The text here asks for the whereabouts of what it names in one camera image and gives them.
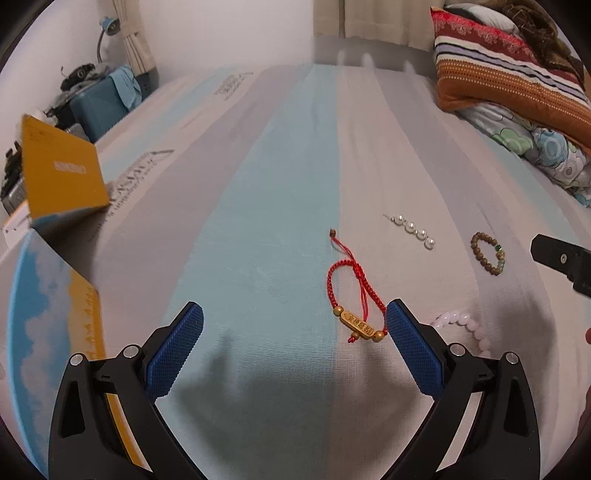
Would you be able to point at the teal suitcase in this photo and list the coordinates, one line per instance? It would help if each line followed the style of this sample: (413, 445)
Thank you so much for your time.
(100, 106)

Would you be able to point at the grey hard case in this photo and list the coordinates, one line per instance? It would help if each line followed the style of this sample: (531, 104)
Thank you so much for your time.
(14, 197)

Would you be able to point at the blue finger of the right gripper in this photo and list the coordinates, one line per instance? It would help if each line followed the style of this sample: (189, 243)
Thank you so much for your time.
(553, 253)

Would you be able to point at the blue desk lamp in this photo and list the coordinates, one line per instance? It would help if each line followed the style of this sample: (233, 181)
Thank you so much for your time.
(110, 26)

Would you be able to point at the floral quilt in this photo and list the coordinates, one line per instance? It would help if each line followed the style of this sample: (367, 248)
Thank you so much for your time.
(559, 158)

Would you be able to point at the striped red orange pillow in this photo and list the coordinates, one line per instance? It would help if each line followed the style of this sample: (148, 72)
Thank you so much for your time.
(478, 63)

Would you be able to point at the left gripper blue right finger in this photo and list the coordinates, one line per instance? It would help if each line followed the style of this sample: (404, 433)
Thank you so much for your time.
(482, 424)

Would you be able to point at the brown fuzzy blanket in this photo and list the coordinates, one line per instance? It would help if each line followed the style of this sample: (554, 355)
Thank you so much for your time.
(541, 34)

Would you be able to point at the tied beige curtain left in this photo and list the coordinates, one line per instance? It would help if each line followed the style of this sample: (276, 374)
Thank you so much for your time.
(135, 44)

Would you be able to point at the black white pillow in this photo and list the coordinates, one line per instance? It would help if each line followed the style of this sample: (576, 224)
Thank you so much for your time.
(485, 16)

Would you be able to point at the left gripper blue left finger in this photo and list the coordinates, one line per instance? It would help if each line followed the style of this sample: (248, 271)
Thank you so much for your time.
(105, 423)

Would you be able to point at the blue white cardboard box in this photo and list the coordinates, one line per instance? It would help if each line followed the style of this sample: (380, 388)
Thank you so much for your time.
(53, 312)

